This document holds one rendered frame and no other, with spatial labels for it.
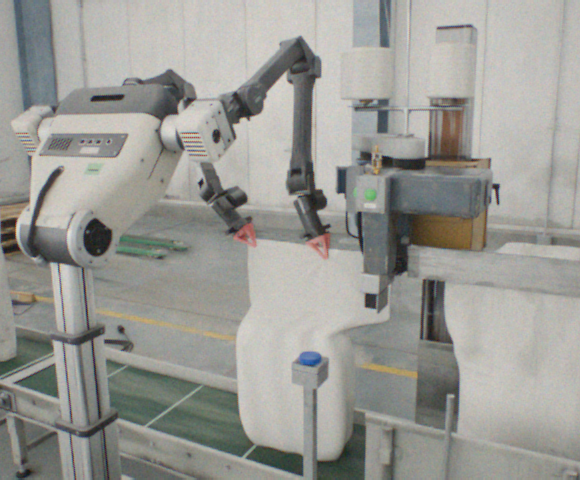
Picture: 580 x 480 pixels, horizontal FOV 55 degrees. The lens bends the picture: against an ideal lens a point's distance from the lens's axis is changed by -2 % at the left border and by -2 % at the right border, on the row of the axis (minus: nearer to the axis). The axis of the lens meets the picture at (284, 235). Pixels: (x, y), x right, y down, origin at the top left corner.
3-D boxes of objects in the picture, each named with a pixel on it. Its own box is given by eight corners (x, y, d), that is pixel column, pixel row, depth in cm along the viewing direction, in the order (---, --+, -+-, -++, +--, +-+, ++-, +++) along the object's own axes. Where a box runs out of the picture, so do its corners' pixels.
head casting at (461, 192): (360, 272, 152) (362, 162, 146) (388, 252, 174) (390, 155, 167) (475, 286, 139) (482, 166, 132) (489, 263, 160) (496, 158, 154)
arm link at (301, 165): (285, 60, 180) (314, 52, 174) (295, 67, 185) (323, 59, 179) (280, 190, 174) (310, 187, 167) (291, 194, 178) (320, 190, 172)
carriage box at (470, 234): (390, 261, 179) (393, 162, 172) (417, 240, 208) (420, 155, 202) (470, 270, 168) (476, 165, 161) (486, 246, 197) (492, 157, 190)
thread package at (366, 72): (331, 102, 174) (332, 45, 171) (351, 103, 189) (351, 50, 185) (383, 101, 167) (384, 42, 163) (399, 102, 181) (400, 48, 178)
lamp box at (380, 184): (356, 211, 145) (356, 176, 143) (362, 208, 149) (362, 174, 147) (384, 213, 141) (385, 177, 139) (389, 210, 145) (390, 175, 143)
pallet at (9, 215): (-65, 229, 621) (-67, 217, 618) (30, 213, 720) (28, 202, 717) (-25, 236, 579) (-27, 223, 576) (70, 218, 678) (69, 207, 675)
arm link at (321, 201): (284, 178, 174) (307, 175, 169) (303, 174, 184) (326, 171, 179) (289, 216, 176) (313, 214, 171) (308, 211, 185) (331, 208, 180)
